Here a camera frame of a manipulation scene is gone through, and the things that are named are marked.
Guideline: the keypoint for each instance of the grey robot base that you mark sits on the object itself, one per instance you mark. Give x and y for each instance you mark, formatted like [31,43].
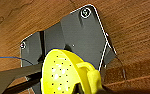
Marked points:
[81,33]

